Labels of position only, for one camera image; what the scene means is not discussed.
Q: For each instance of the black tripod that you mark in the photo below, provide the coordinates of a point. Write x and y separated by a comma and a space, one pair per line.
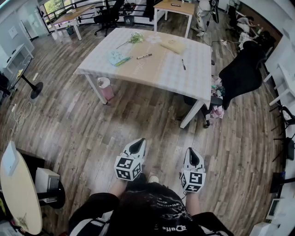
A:
285, 129

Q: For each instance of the long wood-top desk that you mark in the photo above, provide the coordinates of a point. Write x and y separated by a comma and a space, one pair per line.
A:
73, 16

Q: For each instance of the round black bar table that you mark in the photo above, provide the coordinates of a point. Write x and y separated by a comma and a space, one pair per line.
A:
21, 73

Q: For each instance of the white flat box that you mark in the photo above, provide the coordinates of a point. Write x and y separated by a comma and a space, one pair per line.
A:
10, 159

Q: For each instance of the green bin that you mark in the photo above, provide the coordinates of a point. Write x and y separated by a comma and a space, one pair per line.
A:
69, 30

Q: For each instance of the person's black printed shirt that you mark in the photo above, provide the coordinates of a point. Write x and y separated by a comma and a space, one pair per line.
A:
161, 202

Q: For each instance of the black cabinet box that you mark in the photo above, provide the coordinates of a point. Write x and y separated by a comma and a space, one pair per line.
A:
32, 161

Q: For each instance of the thin black pen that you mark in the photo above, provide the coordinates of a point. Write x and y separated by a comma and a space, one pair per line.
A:
183, 64

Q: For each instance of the person's white shoe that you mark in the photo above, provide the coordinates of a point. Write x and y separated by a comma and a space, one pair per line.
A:
153, 179

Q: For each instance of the white desk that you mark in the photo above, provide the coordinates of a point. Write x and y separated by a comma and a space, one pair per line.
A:
285, 80

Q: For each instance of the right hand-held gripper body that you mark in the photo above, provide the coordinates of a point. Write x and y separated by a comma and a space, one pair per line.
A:
193, 179

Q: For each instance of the light blue pencil pouch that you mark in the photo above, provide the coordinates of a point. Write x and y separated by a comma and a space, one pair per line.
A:
116, 57

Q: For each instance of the person's right forearm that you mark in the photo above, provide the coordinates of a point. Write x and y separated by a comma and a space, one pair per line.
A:
192, 204

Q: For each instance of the beige hardcover book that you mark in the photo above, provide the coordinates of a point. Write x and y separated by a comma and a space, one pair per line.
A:
172, 46

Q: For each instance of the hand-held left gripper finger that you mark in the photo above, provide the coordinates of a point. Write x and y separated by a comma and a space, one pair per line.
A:
144, 152
128, 148

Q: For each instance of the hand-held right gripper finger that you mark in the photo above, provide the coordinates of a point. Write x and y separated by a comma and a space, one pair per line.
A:
201, 162
186, 161

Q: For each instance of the black metal railing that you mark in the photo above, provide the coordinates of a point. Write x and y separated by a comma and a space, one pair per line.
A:
92, 11

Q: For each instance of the small dark bin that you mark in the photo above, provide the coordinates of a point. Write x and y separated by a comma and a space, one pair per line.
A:
128, 20

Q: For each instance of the black round stool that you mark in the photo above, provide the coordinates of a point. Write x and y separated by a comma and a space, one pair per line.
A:
60, 198

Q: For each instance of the round wooden table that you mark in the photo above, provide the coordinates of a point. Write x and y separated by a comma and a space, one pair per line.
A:
20, 196

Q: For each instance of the white shelf unit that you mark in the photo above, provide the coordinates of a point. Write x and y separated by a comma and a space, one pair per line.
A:
18, 56

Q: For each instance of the small wood-top desk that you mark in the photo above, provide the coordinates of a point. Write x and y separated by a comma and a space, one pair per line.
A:
175, 8

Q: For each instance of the black coat rack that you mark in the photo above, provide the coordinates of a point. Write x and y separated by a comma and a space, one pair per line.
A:
39, 11

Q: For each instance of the artificial white flower bouquet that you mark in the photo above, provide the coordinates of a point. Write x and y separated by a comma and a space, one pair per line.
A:
136, 38

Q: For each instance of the table with checkered cloth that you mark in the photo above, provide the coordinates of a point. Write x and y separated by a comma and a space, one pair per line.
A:
184, 80

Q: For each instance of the white table frame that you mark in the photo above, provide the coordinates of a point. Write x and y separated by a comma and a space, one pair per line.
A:
95, 88

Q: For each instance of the white power strip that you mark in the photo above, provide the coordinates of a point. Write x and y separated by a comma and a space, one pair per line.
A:
35, 76

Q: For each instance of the person's left forearm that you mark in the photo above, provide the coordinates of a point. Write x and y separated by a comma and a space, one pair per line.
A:
117, 187

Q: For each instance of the white perforated box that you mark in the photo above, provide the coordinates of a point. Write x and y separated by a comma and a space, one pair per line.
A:
46, 182

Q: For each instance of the thick white marker pen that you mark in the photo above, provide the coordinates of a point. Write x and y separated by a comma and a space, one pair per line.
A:
144, 56

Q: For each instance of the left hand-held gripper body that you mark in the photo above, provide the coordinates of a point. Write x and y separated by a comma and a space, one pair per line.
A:
128, 168

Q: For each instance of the white wall board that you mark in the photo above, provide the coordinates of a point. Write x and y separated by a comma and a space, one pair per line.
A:
13, 31

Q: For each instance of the pile of colourful fabric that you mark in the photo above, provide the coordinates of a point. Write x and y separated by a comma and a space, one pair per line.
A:
217, 90

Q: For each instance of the black headrest office chair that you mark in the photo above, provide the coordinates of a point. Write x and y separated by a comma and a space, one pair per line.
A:
242, 73

